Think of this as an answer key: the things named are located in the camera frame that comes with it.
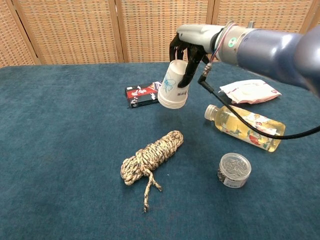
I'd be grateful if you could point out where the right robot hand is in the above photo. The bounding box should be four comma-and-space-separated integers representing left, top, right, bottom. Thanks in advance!
169, 24, 224, 89

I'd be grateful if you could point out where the pink white plastic packet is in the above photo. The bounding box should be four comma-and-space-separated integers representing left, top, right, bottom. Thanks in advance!
219, 79, 283, 105

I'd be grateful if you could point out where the black red playing card box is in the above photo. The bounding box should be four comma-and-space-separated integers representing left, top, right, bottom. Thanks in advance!
124, 81, 164, 109

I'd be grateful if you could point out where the clear bottle yellow liquid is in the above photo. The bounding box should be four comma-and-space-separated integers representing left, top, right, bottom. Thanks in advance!
204, 103, 286, 153

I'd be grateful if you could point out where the round clear pin container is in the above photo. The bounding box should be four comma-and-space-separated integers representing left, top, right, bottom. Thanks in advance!
216, 152, 252, 189

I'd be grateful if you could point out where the blue velvet tablecloth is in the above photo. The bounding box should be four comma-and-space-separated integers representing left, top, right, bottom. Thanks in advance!
0, 59, 320, 240

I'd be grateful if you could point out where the beige braided rope bundle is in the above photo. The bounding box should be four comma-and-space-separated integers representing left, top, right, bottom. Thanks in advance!
120, 130, 185, 214

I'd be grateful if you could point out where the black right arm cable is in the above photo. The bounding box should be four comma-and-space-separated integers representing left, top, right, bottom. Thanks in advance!
197, 62, 320, 140

